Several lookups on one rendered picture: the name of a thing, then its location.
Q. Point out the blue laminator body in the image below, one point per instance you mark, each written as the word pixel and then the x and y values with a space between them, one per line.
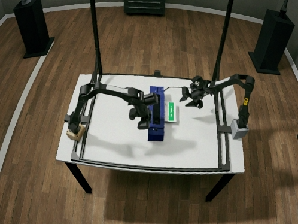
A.
pixel 156 129

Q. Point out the white laminating pouch with green label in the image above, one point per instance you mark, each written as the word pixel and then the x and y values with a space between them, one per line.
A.
pixel 170 111

